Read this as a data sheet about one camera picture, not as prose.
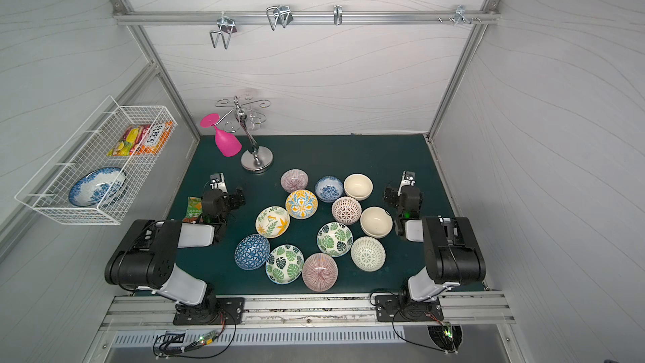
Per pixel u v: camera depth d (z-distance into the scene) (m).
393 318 0.73
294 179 1.02
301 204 0.96
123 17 0.77
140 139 0.73
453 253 0.47
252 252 0.84
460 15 0.76
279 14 0.76
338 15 0.79
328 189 1.01
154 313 0.75
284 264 0.82
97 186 0.63
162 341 0.69
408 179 0.82
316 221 0.90
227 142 0.96
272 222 0.91
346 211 0.94
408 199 0.72
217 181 0.80
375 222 0.90
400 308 0.73
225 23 0.78
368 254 0.84
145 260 0.45
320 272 0.80
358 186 1.00
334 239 0.87
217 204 0.73
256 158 1.10
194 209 0.91
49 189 0.56
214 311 0.68
